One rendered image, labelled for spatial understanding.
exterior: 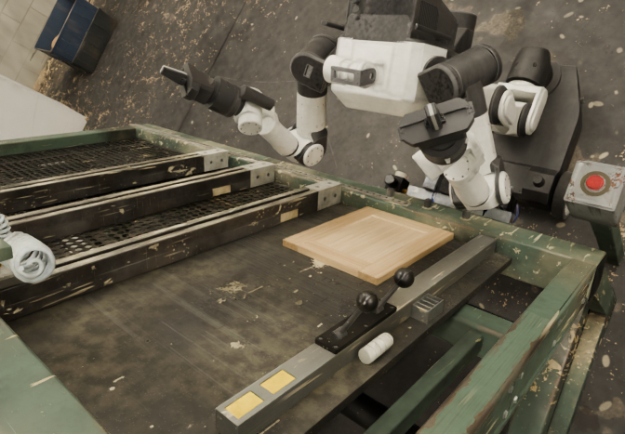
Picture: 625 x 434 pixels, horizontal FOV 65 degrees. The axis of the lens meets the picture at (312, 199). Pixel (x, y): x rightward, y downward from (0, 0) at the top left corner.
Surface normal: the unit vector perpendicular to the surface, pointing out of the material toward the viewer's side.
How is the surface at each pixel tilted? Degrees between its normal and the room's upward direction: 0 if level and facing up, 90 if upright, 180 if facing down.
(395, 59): 23
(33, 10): 90
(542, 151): 0
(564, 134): 0
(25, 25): 90
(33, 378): 60
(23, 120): 90
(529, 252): 31
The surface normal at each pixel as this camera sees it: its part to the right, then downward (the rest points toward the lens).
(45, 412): 0.05, -0.94
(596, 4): -0.54, -0.29
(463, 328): -0.65, 0.22
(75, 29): 0.75, 0.28
